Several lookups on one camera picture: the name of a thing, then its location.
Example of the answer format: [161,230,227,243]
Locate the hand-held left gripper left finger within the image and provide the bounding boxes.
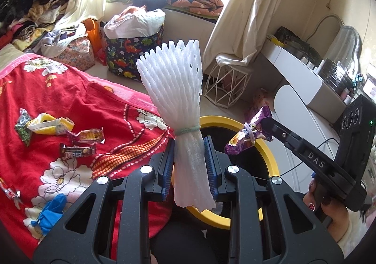
[34,138,176,264]

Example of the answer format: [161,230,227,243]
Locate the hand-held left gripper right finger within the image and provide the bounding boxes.
[204,136,344,264]

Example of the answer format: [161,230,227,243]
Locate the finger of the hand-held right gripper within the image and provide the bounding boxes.
[264,119,338,176]

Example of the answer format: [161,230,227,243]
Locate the purple snack wrapper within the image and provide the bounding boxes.
[224,105,275,156]

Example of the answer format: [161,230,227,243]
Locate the yellow-rimmed trash bin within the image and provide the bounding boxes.
[173,116,279,230]

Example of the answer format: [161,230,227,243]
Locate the white foam fruit net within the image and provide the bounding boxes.
[136,39,216,212]

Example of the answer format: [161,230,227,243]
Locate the brown yellow candy wrapper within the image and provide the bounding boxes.
[66,127,105,146]

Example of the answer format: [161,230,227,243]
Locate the dark brown chocolate wrapper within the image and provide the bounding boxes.
[59,143,97,160]

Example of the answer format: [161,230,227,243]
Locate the blue glove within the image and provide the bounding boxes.
[30,194,67,236]

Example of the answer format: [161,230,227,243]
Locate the yellow snack bag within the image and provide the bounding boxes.
[26,113,74,136]

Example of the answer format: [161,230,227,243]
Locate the green patterned wrapper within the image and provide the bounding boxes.
[15,108,33,147]

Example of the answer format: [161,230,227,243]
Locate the red snack wrapper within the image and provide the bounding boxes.
[0,177,23,210]

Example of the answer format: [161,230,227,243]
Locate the person's right forearm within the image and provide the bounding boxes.
[335,208,369,257]

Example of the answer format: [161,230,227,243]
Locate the person's right hand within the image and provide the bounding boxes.
[302,179,351,250]

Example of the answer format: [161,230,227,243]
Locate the white chair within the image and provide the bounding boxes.
[273,84,343,171]

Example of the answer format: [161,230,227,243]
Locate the row of cosmetic bottles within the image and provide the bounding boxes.
[300,57,363,106]

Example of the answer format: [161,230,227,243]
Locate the person's black trouser leg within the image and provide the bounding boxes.
[150,218,208,264]

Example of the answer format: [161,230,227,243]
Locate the white vanity desk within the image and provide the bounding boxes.
[260,38,356,124]

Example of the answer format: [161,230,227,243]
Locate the vanity mirror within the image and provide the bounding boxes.
[323,14,362,62]

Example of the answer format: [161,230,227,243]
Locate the red floral blanket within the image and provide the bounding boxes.
[0,55,177,253]

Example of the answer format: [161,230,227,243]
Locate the white satin cloth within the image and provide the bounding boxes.
[216,54,250,66]

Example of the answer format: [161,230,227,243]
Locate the black case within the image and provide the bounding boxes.
[274,26,310,47]

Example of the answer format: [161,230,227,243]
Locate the dinosaur print storage basket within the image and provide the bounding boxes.
[104,25,165,82]

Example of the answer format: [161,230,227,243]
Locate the pink floral bag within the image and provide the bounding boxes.
[54,38,96,71]

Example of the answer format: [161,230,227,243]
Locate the white bag of laundry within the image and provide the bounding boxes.
[104,7,166,38]

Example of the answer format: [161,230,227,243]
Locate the orange bag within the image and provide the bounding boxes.
[84,19,102,59]

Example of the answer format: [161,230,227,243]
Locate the orange patterned quilt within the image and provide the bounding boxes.
[169,0,224,16]

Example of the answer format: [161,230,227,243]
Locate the lavender white garment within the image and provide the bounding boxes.
[38,25,89,57]

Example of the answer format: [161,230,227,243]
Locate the beige bed sheet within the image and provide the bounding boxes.
[0,44,24,71]

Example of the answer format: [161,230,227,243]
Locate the white wire side table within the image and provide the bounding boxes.
[204,54,250,109]

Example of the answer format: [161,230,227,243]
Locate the grey cable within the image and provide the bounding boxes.
[305,13,341,44]

